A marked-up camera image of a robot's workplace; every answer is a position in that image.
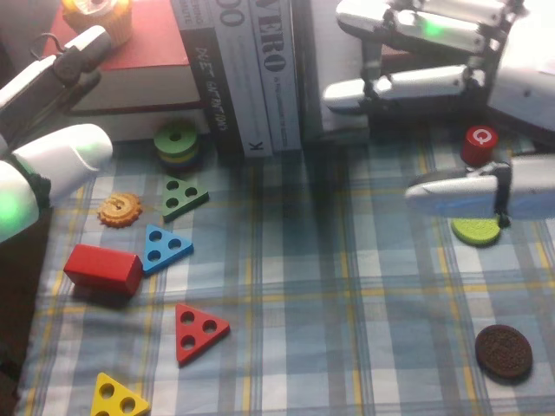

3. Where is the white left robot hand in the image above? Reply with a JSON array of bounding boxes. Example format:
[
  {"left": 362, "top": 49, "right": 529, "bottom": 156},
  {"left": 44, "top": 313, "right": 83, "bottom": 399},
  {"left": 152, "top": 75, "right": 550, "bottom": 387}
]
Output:
[{"left": 0, "top": 24, "right": 114, "bottom": 244}]

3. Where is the blue triangle block with holes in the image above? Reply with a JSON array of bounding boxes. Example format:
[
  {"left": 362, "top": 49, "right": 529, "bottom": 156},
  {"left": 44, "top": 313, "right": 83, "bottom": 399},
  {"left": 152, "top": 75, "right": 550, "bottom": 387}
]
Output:
[{"left": 141, "top": 224, "right": 195, "bottom": 277}]

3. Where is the blue wooden ring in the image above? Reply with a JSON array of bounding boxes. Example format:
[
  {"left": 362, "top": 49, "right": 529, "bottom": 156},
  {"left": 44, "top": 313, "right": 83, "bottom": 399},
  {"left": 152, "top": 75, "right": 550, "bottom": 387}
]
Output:
[{"left": 156, "top": 154, "right": 201, "bottom": 168}]

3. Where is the toy cupcake with white swirl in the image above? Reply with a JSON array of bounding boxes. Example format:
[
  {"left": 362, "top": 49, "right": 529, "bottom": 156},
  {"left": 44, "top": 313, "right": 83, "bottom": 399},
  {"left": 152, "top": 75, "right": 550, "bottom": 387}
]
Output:
[{"left": 60, "top": 0, "right": 134, "bottom": 47}]

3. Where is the green toy sandwich cookie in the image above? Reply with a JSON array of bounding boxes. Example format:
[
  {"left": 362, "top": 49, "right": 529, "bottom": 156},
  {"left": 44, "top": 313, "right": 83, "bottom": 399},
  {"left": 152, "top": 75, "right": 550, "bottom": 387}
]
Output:
[{"left": 450, "top": 215, "right": 503, "bottom": 249}]

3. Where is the red wooden ring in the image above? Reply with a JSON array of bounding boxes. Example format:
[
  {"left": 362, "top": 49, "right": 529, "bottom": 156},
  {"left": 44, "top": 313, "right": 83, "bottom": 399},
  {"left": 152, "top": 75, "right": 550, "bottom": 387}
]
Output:
[{"left": 159, "top": 159, "right": 201, "bottom": 174}]

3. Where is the red rectangular wooden block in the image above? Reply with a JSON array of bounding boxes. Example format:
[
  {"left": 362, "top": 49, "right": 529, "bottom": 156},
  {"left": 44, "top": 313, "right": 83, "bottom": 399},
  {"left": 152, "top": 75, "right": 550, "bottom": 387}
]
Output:
[{"left": 62, "top": 243, "right": 144, "bottom": 298}]

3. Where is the thick red hardcover book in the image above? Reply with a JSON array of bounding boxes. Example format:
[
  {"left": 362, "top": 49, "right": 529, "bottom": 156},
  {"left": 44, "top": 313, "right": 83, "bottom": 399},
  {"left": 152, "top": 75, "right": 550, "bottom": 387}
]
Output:
[{"left": 42, "top": 0, "right": 207, "bottom": 114}]

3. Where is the blue plaid tablecloth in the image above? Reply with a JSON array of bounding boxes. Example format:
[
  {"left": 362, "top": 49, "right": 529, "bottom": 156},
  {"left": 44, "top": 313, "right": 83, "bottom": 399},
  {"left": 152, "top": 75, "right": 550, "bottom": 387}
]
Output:
[{"left": 15, "top": 127, "right": 555, "bottom": 416}]

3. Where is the brown toy sandwich cookie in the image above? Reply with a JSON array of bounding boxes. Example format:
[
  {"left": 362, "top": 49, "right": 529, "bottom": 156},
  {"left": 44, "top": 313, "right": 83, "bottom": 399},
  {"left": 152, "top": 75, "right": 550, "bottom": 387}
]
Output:
[{"left": 473, "top": 323, "right": 533, "bottom": 382}]

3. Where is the red cylinder block with Q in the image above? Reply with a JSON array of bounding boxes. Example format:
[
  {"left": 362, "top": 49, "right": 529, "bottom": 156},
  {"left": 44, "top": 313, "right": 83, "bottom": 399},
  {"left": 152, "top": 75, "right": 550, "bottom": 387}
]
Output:
[{"left": 460, "top": 125, "right": 500, "bottom": 168}]

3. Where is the tan toy biscuit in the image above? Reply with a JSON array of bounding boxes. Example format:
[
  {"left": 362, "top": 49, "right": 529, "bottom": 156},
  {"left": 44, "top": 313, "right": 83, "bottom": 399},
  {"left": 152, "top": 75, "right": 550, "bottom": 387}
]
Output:
[{"left": 95, "top": 192, "right": 144, "bottom": 230}]

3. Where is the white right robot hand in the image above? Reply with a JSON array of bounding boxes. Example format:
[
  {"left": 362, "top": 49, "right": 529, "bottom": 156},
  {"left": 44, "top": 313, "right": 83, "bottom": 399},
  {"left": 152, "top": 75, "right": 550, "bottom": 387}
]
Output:
[{"left": 323, "top": 0, "right": 555, "bottom": 229}]

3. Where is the yellow wooden ring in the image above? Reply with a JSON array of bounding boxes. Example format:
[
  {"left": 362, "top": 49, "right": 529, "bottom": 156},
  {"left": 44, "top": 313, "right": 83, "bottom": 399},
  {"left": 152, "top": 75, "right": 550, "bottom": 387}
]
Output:
[{"left": 155, "top": 147, "right": 201, "bottom": 163}]

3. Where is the yellow triangle block with holes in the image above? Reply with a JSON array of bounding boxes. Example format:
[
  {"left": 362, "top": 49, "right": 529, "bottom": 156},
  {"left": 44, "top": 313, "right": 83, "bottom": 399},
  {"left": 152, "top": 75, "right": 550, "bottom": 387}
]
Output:
[{"left": 89, "top": 371, "right": 152, "bottom": 416}]

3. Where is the black book with handwritten title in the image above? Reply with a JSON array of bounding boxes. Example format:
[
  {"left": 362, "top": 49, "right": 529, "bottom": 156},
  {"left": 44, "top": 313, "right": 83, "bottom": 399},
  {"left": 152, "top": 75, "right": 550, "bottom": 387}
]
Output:
[{"left": 171, "top": 0, "right": 244, "bottom": 162}]

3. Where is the green triangle block with holes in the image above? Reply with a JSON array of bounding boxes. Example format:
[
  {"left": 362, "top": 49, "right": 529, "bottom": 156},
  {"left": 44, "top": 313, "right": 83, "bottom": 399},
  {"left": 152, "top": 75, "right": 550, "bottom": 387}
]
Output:
[{"left": 161, "top": 175, "right": 210, "bottom": 224}]

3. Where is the green wooden ring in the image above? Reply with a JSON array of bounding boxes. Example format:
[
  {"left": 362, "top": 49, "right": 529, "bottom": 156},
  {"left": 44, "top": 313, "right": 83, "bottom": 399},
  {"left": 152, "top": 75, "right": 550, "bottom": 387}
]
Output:
[{"left": 153, "top": 123, "right": 199, "bottom": 156}]

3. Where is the red triangle block with holes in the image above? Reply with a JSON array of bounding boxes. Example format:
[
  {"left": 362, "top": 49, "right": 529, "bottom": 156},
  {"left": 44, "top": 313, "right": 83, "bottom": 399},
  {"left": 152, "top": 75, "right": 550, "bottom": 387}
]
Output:
[{"left": 174, "top": 302, "right": 232, "bottom": 368}]

